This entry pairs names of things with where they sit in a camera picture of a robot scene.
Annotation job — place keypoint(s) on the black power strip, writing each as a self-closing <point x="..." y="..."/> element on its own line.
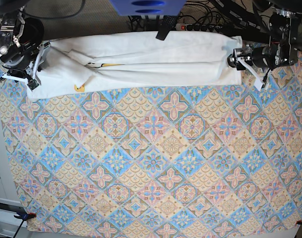
<point x="198" y="27"/>

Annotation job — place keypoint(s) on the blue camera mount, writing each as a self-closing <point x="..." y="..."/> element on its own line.
<point x="148" y="7"/>

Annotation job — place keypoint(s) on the white cabinet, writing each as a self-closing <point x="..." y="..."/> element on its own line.
<point x="2" y="173"/>

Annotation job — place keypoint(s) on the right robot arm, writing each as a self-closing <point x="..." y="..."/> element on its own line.
<point x="15" y="30"/>

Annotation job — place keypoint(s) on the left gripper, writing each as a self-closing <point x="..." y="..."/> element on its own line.
<point x="255" y="58"/>

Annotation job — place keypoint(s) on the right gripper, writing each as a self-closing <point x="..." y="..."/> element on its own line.
<point x="24" y="64"/>

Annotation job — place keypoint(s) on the patterned tablecloth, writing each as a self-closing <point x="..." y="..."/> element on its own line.
<point x="214" y="162"/>

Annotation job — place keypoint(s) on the blue orange clamp lower left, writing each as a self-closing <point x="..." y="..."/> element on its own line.
<point x="23" y="216"/>

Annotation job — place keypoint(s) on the white printed T-shirt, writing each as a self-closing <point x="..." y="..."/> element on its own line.
<point x="136" y="59"/>

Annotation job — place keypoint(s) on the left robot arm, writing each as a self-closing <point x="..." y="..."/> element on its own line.
<point x="276" y="25"/>

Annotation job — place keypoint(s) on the black brush-like bracket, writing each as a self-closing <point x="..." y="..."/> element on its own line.
<point x="168" y="23"/>

